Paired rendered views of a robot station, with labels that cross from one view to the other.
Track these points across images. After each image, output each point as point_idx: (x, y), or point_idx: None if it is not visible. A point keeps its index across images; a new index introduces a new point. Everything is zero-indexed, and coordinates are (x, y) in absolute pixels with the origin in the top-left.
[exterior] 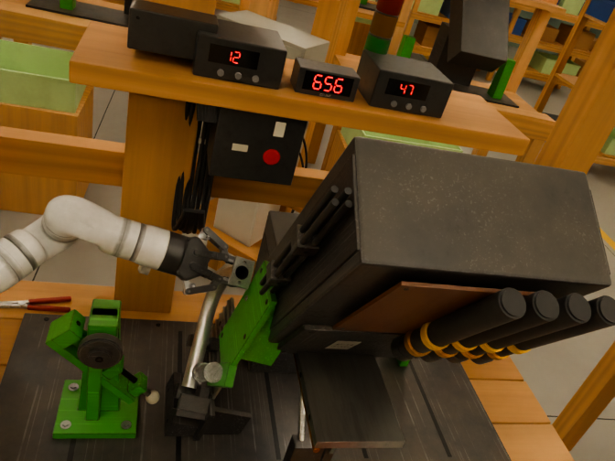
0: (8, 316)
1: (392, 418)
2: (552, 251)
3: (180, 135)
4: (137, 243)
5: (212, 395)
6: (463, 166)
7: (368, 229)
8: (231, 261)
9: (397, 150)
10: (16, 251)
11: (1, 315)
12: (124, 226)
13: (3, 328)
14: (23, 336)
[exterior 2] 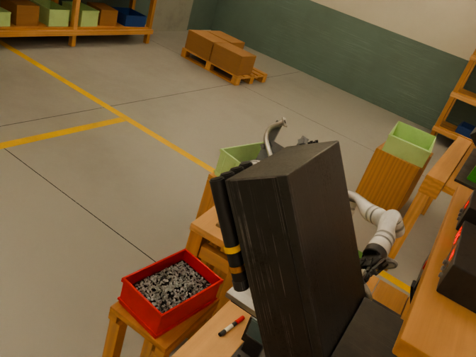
0: (402, 315)
1: (240, 298)
2: (255, 168)
3: None
4: (375, 235)
5: None
6: (312, 153)
7: (297, 145)
8: (365, 273)
9: (327, 144)
10: (374, 208)
11: (404, 313)
12: (384, 230)
13: (393, 309)
14: (384, 307)
